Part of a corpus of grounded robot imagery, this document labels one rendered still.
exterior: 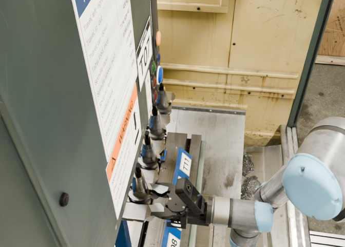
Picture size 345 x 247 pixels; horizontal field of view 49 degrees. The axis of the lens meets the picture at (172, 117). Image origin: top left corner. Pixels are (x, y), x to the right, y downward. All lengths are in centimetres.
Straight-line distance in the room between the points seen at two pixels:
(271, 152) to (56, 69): 162
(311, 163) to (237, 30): 84
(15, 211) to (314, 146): 58
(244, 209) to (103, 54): 70
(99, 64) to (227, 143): 134
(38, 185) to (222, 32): 126
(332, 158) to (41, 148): 58
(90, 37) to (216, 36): 117
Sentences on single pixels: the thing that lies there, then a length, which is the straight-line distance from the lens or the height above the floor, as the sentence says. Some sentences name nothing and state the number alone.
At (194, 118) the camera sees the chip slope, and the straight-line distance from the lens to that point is 172.
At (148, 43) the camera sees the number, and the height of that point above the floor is 171.
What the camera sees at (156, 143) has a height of 122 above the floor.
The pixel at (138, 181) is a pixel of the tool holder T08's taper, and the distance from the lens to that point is 94.
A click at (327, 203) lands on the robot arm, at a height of 146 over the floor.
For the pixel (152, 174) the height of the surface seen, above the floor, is 122.
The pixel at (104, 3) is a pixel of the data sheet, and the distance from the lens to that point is 39.
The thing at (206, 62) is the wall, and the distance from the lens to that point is 157.
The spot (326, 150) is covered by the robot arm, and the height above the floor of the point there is 150.
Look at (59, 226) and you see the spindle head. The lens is 33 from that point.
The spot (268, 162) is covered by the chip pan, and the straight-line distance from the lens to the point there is 182.
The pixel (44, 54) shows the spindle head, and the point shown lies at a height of 190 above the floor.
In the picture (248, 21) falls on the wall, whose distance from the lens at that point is 146.
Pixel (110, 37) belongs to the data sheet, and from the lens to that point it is 41.
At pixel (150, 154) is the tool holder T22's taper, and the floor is 126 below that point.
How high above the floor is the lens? 204
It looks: 44 degrees down
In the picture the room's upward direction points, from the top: 1 degrees counter-clockwise
